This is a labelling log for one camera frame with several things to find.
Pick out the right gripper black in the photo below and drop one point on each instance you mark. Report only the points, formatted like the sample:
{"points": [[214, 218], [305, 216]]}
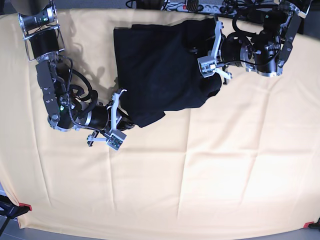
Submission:
{"points": [[100, 117]]}

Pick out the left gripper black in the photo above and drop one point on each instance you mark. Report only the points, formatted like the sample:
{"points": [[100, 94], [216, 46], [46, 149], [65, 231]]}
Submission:
{"points": [[204, 39]]}

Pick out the dark navy T-shirt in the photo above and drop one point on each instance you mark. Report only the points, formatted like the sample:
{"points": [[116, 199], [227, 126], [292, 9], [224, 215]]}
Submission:
{"points": [[157, 65]]}

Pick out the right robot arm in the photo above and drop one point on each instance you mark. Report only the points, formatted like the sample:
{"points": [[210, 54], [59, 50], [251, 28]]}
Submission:
{"points": [[69, 99]]}

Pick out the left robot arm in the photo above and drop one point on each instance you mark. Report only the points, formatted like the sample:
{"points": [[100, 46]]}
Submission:
{"points": [[262, 39]]}

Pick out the white power strip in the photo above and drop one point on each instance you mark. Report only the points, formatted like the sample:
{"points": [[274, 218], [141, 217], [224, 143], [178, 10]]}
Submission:
{"points": [[194, 6]]}

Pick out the yellow table cloth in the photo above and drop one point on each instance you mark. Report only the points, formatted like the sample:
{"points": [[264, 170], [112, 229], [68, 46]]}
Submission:
{"points": [[247, 161]]}

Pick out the left red-black table clamp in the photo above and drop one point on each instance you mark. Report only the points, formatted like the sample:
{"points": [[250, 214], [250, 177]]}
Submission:
{"points": [[11, 211]]}

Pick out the red-black table clamp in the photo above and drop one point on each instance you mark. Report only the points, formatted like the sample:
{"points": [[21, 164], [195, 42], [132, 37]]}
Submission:
{"points": [[312, 225], [11, 211]]}

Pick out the right red-black table clamp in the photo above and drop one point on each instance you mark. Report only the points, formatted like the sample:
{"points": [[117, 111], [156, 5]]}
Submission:
{"points": [[312, 225]]}

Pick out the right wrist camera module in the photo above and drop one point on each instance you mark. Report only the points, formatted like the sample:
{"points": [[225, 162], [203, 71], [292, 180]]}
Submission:
{"points": [[115, 139]]}

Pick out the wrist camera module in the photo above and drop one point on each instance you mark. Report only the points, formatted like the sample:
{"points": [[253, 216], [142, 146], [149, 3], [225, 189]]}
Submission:
{"points": [[207, 65], [115, 139]]}

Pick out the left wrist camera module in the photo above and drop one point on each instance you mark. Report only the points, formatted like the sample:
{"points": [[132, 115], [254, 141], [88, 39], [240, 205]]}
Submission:
{"points": [[207, 65]]}

